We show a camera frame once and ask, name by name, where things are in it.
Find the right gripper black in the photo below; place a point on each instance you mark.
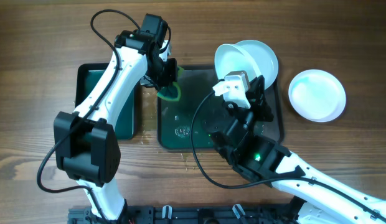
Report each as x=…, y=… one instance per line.
x=259, y=94

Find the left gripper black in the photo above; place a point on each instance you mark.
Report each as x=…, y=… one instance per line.
x=169, y=73

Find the green yellow sponge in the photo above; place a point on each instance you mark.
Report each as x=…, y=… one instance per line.
x=168, y=87

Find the white plate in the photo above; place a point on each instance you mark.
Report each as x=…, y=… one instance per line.
x=317, y=95
x=264, y=57
x=232, y=58

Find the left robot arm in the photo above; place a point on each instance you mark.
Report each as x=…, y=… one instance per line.
x=86, y=147

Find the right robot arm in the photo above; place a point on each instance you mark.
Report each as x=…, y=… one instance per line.
x=261, y=160

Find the large dark serving tray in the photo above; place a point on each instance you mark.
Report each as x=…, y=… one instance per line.
x=174, y=117

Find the small dark green water tray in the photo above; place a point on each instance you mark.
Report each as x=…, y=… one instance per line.
x=88, y=76

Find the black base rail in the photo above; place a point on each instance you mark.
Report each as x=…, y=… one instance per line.
x=260, y=214

